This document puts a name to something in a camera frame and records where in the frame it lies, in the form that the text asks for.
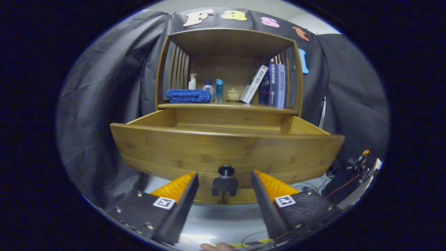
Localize orange-tipped black clamp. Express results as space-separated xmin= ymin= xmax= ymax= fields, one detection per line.
xmin=347 ymin=149 xmax=370 ymax=171

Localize wooden cabinet door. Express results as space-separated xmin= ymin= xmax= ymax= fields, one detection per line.
xmin=193 ymin=188 xmax=223 ymax=205
xmin=225 ymin=188 xmax=257 ymax=205

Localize dark blue book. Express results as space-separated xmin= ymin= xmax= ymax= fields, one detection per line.
xmin=259 ymin=63 xmax=281 ymax=107

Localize white bottle blue cap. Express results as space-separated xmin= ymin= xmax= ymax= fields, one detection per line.
xmin=203 ymin=80 xmax=214 ymax=101

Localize pale blue book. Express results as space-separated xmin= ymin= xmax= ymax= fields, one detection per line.
xmin=277 ymin=63 xmax=287 ymax=109

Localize folded blue towel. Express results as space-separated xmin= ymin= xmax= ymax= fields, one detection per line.
xmin=166 ymin=89 xmax=213 ymax=104

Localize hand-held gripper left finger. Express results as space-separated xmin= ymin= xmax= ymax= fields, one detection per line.
xmin=106 ymin=171 xmax=199 ymax=245

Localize wooden cabinet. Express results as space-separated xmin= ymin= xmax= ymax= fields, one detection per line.
xmin=155 ymin=28 xmax=303 ymax=205

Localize white book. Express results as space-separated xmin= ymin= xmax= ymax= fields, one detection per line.
xmin=240 ymin=65 xmax=269 ymax=104

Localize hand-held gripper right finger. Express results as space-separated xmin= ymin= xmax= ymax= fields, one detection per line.
xmin=251 ymin=170 xmax=344 ymax=244

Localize white papers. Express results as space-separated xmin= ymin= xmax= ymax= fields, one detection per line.
xmin=370 ymin=159 xmax=383 ymax=178

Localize black round drawer knob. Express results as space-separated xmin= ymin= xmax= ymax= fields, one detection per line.
xmin=213 ymin=165 xmax=239 ymax=191

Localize wooden countertop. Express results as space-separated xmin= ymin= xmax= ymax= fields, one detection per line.
xmin=159 ymin=101 xmax=299 ymax=115

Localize clear blue bottle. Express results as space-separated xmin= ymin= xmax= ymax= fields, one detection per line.
xmin=215 ymin=78 xmax=224 ymax=103

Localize black equipment case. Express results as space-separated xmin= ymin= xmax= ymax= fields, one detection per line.
xmin=321 ymin=167 xmax=363 ymax=204

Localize yellow black floor tape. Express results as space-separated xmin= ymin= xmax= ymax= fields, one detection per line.
xmin=230 ymin=238 xmax=274 ymax=249

